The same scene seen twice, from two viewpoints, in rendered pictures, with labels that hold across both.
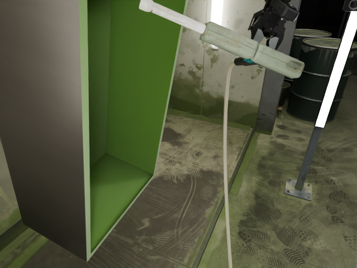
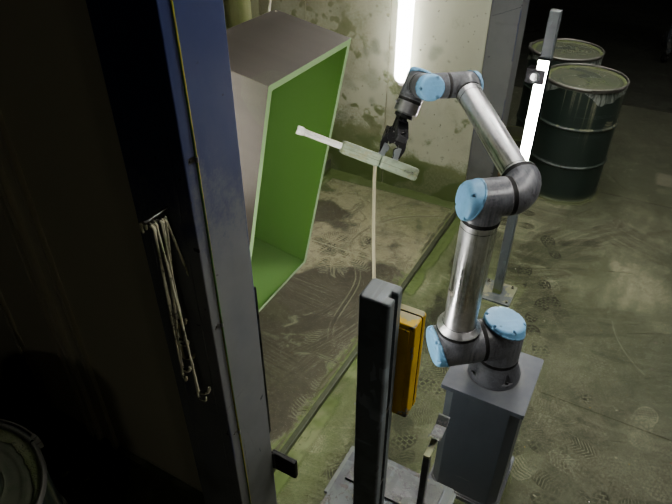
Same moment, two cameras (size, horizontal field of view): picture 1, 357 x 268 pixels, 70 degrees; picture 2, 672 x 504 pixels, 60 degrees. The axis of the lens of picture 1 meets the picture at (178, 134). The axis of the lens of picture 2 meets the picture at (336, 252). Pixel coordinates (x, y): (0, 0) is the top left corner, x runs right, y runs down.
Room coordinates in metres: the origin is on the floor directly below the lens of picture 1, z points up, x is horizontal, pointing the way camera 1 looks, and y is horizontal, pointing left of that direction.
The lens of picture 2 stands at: (-1.24, -0.18, 2.29)
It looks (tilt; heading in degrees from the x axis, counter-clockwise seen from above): 36 degrees down; 4
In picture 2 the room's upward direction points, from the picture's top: straight up
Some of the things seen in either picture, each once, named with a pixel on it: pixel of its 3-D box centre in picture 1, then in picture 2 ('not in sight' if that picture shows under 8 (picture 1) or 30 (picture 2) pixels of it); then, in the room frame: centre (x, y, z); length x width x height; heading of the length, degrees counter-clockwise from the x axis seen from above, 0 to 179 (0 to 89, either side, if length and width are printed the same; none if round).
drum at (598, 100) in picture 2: (319, 81); (571, 134); (2.92, -1.67, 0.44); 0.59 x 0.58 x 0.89; 169
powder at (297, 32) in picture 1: (307, 33); (566, 50); (3.58, -1.70, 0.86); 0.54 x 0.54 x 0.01
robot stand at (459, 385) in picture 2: not in sight; (481, 425); (0.31, -0.67, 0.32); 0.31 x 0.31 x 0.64; 65
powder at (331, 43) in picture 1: (330, 43); (585, 78); (2.93, -1.68, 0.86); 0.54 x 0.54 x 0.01
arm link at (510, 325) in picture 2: not in sight; (499, 335); (0.31, -0.66, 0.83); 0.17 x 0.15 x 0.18; 105
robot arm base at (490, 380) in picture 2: not in sight; (495, 362); (0.31, -0.67, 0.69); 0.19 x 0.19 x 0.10
